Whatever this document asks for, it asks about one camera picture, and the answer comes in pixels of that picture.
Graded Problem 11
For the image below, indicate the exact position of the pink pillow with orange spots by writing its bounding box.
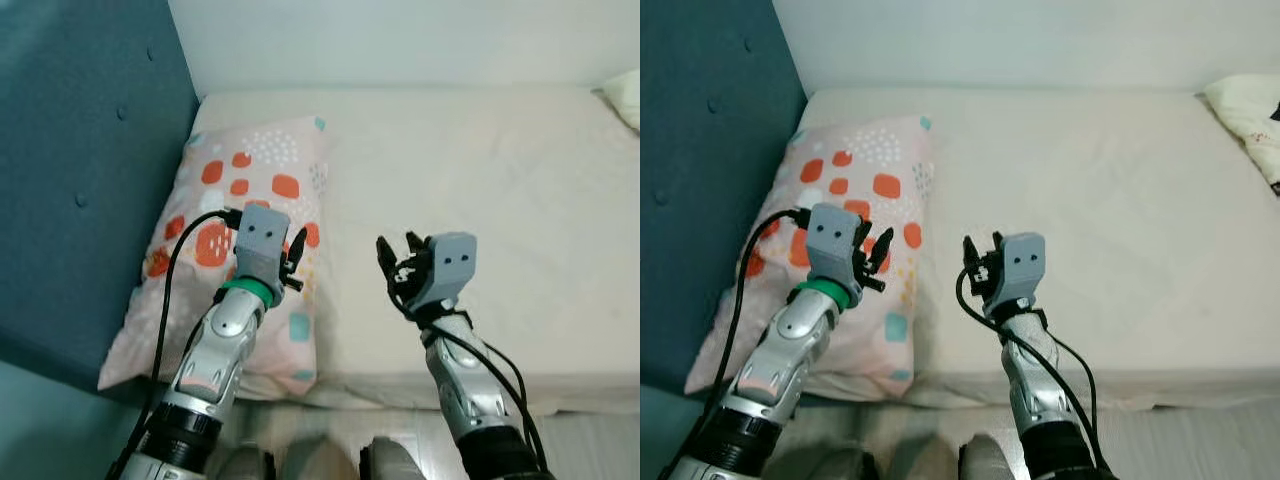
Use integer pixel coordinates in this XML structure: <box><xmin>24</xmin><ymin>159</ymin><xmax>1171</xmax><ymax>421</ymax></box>
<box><xmin>97</xmin><ymin>115</ymin><xmax>331</xmax><ymax>399</ymax></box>
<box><xmin>683</xmin><ymin>113</ymin><xmax>936</xmax><ymax>399</ymax></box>

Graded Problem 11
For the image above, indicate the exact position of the white bed mattress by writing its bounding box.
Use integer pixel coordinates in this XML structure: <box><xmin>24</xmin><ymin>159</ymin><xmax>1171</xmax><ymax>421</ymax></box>
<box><xmin>185</xmin><ymin>82</ymin><xmax>641</xmax><ymax>416</ymax></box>
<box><xmin>790</xmin><ymin>85</ymin><xmax>1280</xmax><ymax>411</ymax></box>

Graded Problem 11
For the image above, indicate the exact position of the teal upholstered headboard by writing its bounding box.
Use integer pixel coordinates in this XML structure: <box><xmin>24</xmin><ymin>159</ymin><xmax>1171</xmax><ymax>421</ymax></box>
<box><xmin>0</xmin><ymin>0</ymin><xmax>201</xmax><ymax>396</ymax></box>
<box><xmin>640</xmin><ymin>0</ymin><xmax>809</xmax><ymax>396</ymax></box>

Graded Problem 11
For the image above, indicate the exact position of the grey robot right leg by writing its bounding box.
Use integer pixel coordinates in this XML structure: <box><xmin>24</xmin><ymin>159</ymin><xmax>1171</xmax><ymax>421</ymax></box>
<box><xmin>958</xmin><ymin>433</ymin><xmax>1016</xmax><ymax>480</ymax></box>
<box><xmin>358</xmin><ymin>435</ymin><xmax>426</xmax><ymax>480</ymax></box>

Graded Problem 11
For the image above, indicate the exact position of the grey robot leg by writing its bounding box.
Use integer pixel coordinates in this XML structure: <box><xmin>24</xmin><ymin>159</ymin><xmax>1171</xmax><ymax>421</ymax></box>
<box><xmin>215</xmin><ymin>445</ymin><xmax>276</xmax><ymax>480</ymax></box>
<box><xmin>815</xmin><ymin>448</ymin><xmax>881</xmax><ymax>480</ymax></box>
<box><xmin>958</xmin><ymin>433</ymin><xmax>1016</xmax><ymax>480</ymax></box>
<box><xmin>358</xmin><ymin>435</ymin><xmax>426</xmax><ymax>480</ymax></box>

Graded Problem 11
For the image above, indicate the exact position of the grey robot left leg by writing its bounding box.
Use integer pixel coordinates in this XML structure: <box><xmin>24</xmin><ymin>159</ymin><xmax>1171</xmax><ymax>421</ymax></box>
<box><xmin>815</xmin><ymin>448</ymin><xmax>881</xmax><ymax>480</ymax></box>
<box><xmin>215</xmin><ymin>445</ymin><xmax>276</xmax><ymax>480</ymax></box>

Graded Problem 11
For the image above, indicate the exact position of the cream cartoon print quilt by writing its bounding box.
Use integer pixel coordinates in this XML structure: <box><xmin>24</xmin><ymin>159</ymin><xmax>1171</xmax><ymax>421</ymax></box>
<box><xmin>1200</xmin><ymin>72</ymin><xmax>1280</xmax><ymax>196</ymax></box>
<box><xmin>598</xmin><ymin>68</ymin><xmax>641</xmax><ymax>133</ymax></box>

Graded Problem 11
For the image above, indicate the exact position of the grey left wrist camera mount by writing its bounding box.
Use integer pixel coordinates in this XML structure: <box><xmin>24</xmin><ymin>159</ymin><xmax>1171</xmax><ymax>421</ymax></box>
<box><xmin>805</xmin><ymin>202</ymin><xmax>863</xmax><ymax>291</ymax></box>
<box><xmin>233</xmin><ymin>203</ymin><xmax>293</xmax><ymax>291</ymax></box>

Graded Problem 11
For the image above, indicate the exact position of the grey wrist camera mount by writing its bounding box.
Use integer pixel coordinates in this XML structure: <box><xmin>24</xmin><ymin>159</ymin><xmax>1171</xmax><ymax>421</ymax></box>
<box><xmin>425</xmin><ymin>232</ymin><xmax>478</xmax><ymax>311</ymax></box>
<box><xmin>805</xmin><ymin>202</ymin><xmax>863</xmax><ymax>291</ymax></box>
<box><xmin>233</xmin><ymin>203</ymin><xmax>293</xmax><ymax>291</ymax></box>
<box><xmin>1000</xmin><ymin>232</ymin><xmax>1047</xmax><ymax>311</ymax></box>

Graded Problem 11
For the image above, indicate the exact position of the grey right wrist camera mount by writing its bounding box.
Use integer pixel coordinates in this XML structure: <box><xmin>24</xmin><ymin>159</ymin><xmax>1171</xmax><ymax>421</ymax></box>
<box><xmin>425</xmin><ymin>232</ymin><xmax>478</xmax><ymax>311</ymax></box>
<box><xmin>1000</xmin><ymin>232</ymin><xmax>1047</xmax><ymax>311</ymax></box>

